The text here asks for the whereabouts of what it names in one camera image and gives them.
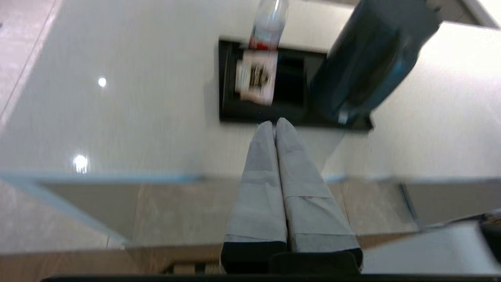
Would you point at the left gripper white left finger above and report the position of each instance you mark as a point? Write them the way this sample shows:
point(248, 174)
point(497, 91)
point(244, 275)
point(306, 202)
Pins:
point(258, 196)

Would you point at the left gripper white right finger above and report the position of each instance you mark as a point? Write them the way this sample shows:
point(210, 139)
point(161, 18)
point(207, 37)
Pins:
point(309, 203)

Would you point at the black electric kettle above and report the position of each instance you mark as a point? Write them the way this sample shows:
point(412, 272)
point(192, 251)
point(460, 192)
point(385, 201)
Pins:
point(372, 58)

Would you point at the clear plastic water bottle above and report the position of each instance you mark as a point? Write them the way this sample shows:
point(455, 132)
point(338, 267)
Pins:
point(269, 27)

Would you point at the pink tea bag packet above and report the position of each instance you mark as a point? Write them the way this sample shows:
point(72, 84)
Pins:
point(256, 76)

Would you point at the black serving tray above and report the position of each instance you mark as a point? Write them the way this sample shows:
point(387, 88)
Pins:
point(227, 113)

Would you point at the black compartment box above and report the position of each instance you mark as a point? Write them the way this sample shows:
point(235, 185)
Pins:
point(291, 82)

